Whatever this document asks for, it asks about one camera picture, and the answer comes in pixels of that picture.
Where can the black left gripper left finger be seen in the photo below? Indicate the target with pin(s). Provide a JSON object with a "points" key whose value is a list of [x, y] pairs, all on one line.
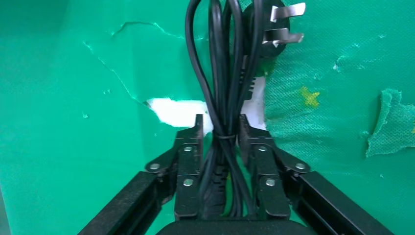
{"points": [[186, 181]]}

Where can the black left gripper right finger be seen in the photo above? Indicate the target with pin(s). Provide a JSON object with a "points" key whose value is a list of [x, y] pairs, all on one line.
{"points": [[270, 185]]}

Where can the green table cloth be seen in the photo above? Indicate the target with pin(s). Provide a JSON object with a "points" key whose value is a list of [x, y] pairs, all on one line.
{"points": [[81, 97]]}

